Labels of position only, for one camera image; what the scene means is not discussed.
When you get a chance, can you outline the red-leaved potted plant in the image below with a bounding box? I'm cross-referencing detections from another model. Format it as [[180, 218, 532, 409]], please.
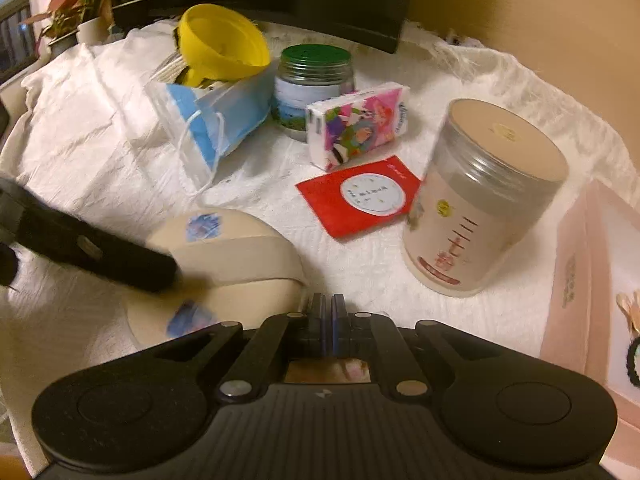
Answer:
[[21, 0, 117, 56]]

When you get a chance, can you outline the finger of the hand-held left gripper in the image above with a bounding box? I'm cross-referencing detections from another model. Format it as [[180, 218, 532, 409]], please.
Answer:
[[15, 202, 182, 294]]

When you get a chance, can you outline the white cloth table cover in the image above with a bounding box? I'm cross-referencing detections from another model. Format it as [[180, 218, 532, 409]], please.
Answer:
[[0, 20, 640, 476]]

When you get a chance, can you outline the black hair tie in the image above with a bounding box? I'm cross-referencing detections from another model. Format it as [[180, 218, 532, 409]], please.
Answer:
[[619, 339, 640, 387]]

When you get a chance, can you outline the pack of blue face masks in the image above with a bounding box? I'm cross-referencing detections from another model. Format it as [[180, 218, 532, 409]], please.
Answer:
[[145, 76, 274, 192]]

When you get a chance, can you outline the pink paper box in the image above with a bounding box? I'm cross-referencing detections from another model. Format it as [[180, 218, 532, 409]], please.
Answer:
[[539, 179, 640, 443]]

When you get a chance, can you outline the yellow plastic funnel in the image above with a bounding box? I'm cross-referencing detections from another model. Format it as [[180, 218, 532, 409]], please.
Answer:
[[174, 3, 271, 87]]

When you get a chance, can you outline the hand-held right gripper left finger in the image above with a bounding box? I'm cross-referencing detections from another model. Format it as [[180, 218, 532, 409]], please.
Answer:
[[150, 292, 325, 406]]

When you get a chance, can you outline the large beige-lidded plastic jar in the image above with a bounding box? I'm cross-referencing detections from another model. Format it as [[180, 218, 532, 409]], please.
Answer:
[[402, 98, 570, 299]]

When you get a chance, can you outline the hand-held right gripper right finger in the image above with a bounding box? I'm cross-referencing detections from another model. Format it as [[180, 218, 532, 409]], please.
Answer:
[[330, 292, 506, 403]]

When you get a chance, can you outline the white plant pot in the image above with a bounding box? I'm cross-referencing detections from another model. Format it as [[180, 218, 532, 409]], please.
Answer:
[[76, 15, 109, 44]]

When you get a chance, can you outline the pink printed tissue pack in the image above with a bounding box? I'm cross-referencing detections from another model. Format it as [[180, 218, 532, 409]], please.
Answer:
[[305, 83, 412, 172]]

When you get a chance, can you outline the red tea sachet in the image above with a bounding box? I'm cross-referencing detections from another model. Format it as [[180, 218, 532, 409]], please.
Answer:
[[294, 155, 424, 239]]

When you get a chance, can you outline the beige round powder puff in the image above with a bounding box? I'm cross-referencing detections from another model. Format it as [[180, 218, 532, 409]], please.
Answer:
[[125, 209, 312, 352]]

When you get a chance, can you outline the green-lidded glass jar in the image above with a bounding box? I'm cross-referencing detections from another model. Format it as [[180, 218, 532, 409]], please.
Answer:
[[272, 44, 356, 144]]

